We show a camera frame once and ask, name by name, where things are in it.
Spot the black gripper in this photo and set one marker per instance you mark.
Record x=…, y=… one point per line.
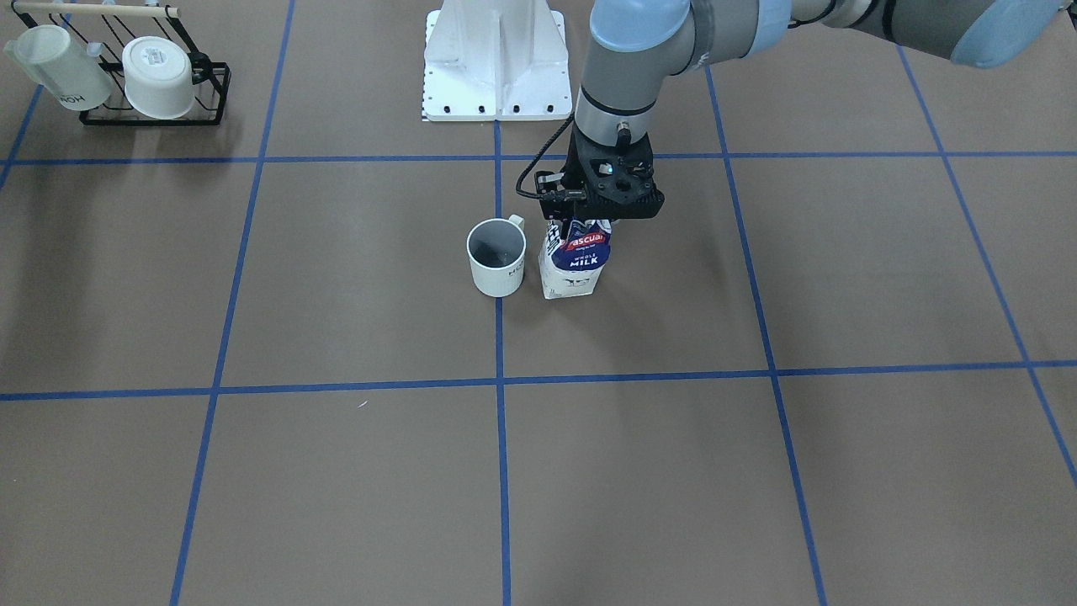
x=575, y=165

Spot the blue white milk carton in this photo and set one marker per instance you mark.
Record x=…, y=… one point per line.
x=572, y=257

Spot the white ribbed HOME mug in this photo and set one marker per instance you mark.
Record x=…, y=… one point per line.
x=497, y=255

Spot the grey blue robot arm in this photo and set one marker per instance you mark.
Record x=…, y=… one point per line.
x=636, y=45

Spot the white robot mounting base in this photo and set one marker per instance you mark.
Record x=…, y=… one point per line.
x=495, y=60

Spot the white mug upside down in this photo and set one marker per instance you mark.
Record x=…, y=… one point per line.
x=158, y=78

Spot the white mug lying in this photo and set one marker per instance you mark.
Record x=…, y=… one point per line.
x=54, y=60

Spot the black wire mug rack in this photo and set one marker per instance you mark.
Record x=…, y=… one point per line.
x=105, y=27

